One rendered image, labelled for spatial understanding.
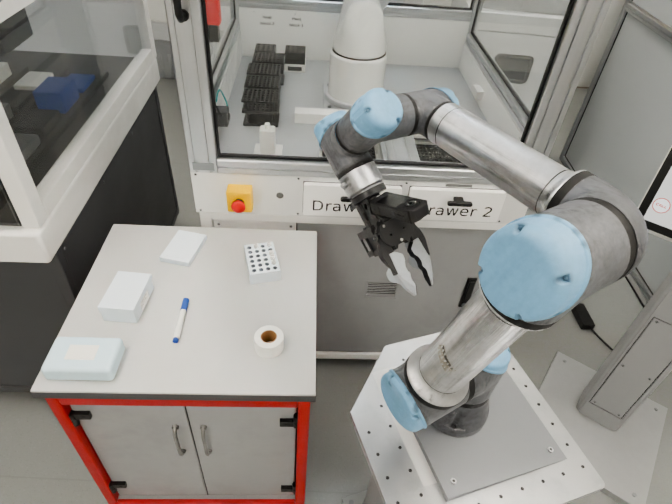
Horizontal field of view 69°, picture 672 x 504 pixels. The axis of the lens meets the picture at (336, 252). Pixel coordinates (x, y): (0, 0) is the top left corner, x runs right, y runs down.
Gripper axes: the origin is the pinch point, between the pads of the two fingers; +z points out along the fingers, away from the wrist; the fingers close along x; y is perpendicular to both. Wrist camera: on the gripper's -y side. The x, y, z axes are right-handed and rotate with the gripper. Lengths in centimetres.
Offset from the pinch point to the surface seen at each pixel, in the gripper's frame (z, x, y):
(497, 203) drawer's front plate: -2, -59, 37
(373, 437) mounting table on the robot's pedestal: 25.7, 15.6, 20.9
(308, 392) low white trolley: 12.5, 20.9, 30.9
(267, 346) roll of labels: -0.6, 23.1, 36.1
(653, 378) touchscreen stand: 76, -89, 43
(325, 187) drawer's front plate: -30, -16, 50
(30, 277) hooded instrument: -47, 64, 85
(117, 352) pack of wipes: -16, 52, 45
